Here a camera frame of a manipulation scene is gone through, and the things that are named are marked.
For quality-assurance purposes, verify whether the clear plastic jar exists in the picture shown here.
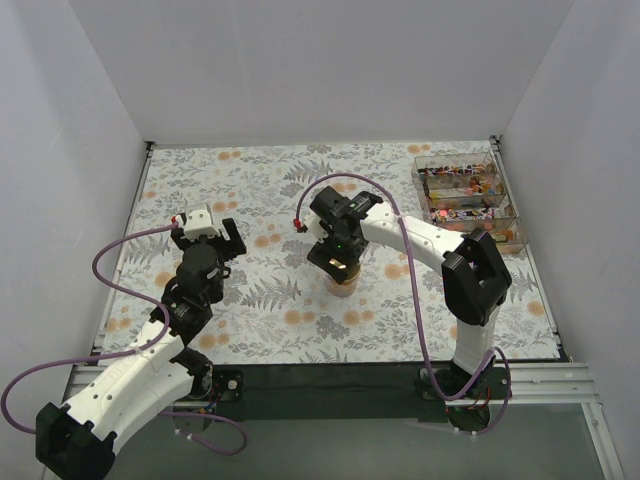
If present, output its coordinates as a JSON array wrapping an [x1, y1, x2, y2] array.
[[325, 277, 358, 298]]

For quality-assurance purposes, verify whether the clear acrylic candy organizer box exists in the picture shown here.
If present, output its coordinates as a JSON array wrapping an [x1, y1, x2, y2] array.
[[412, 151, 526, 255]]

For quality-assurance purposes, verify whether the round wooden jar lid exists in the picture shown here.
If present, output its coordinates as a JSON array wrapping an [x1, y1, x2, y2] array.
[[327, 259, 361, 285]]

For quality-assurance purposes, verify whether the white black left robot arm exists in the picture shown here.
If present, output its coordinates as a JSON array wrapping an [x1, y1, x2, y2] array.
[[35, 208, 246, 479]]

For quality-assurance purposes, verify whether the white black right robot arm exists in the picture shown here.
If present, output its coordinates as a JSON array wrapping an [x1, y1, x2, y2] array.
[[294, 187, 512, 400]]

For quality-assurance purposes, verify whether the floral patterned table cloth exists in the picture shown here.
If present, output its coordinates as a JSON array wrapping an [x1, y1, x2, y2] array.
[[101, 142, 559, 372]]

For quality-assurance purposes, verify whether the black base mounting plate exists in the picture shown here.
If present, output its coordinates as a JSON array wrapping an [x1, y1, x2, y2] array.
[[207, 362, 510, 425]]

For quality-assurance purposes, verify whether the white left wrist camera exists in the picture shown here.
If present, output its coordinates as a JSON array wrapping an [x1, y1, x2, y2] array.
[[172, 204, 220, 241]]

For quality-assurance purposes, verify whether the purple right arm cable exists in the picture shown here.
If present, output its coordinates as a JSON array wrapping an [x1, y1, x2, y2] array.
[[292, 172, 514, 437]]

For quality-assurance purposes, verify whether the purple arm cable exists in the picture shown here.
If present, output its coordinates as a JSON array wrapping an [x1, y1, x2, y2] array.
[[292, 172, 514, 437], [0, 222, 249, 456]]

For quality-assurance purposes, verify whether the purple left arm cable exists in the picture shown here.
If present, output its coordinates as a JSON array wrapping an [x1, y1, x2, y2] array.
[[0, 222, 249, 456]]

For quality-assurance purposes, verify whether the aluminium front frame rail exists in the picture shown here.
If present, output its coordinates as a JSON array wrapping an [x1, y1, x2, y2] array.
[[36, 362, 625, 479]]

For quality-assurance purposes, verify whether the aluminium frame rail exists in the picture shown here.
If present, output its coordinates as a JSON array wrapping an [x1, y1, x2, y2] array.
[[489, 134, 571, 362], [36, 362, 625, 479]]

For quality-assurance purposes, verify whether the aluminium frame rail right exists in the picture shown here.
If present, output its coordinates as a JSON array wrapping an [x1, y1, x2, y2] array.
[[489, 134, 571, 362]]

